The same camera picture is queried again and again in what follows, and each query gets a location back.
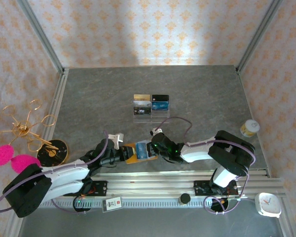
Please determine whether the black round knob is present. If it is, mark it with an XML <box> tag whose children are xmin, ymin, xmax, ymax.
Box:
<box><xmin>179</xmin><ymin>194</ymin><xmax>192</xmax><ymax>205</ymax></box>

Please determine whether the black gold round base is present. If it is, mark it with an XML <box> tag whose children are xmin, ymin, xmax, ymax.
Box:
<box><xmin>37</xmin><ymin>139</ymin><xmax>70</xmax><ymax>166</ymax></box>

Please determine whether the grey perforated cable duct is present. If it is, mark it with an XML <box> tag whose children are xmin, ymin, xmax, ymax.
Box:
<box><xmin>27</xmin><ymin>198</ymin><xmax>257</xmax><ymax>208</ymax></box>

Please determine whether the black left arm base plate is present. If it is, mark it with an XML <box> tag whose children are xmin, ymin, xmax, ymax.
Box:
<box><xmin>63</xmin><ymin>181</ymin><xmax>108</xmax><ymax>198</ymax></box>

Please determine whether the aluminium mounting rail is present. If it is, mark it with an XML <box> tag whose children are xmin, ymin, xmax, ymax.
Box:
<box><xmin>16</xmin><ymin>171</ymin><xmax>286</xmax><ymax>199</ymax></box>

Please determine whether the orange leather card holder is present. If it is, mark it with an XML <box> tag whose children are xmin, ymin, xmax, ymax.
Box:
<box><xmin>124</xmin><ymin>142</ymin><xmax>160</xmax><ymax>165</ymax></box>

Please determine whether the black card gold pattern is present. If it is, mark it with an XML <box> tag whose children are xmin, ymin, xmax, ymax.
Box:
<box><xmin>134</xmin><ymin>106</ymin><xmax>151</xmax><ymax>115</ymax></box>

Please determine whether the pink fuzzy ball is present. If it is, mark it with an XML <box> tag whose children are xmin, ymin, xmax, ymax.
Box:
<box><xmin>11</xmin><ymin>154</ymin><xmax>41</xmax><ymax>173</ymax></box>
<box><xmin>0</xmin><ymin>145</ymin><xmax>15</xmax><ymax>166</ymax></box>

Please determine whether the small yellow-labelled jar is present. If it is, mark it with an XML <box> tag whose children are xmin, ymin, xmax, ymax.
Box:
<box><xmin>240</xmin><ymin>119</ymin><xmax>260</xmax><ymax>137</ymax></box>

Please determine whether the gold wire stand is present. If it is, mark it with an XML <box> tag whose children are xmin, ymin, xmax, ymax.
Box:
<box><xmin>0</xmin><ymin>99</ymin><xmax>59</xmax><ymax>153</ymax></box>

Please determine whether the white square clock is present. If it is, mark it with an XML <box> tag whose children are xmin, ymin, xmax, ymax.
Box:
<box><xmin>255</xmin><ymin>192</ymin><xmax>282</xmax><ymax>218</ymax></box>

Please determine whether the blue vip card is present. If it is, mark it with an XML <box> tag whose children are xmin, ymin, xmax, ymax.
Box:
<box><xmin>151</xmin><ymin>101</ymin><xmax>169</xmax><ymax>111</ymax></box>
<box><xmin>135</xmin><ymin>141</ymin><xmax>149</xmax><ymax>159</ymax></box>

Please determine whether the clear acrylic card stand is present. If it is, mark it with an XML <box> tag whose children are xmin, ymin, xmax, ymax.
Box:
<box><xmin>133</xmin><ymin>98</ymin><xmax>170</xmax><ymax>123</ymax></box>

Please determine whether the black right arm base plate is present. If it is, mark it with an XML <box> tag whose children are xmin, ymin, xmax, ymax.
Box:
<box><xmin>193</xmin><ymin>180</ymin><xmax>238</xmax><ymax>196</ymax></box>

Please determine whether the grey aluminium corner post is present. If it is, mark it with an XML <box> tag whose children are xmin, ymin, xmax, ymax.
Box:
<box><xmin>16</xmin><ymin>0</ymin><xmax>66</xmax><ymax>75</ymax></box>
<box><xmin>236</xmin><ymin>0</ymin><xmax>284</xmax><ymax>75</ymax></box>

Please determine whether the black round grommet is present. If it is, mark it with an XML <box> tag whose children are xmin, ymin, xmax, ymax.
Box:
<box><xmin>210</xmin><ymin>197</ymin><xmax>229</xmax><ymax>213</ymax></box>
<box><xmin>73</xmin><ymin>197</ymin><xmax>92</xmax><ymax>213</ymax></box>

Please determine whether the aluminium side rail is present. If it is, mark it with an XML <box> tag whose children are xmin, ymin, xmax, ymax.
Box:
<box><xmin>40</xmin><ymin>68</ymin><xmax>70</xmax><ymax>141</ymax></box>

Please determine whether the black card gold vip print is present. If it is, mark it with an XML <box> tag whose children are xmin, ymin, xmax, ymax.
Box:
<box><xmin>152</xmin><ymin>94</ymin><xmax>170</xmax><ymax>102</ymax></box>

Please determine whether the white number tag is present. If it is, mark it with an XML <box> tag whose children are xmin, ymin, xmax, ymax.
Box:
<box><xmin>102</xmin><ymin>197</ymin><xmax>123</xmax><ymax>213</ymax></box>

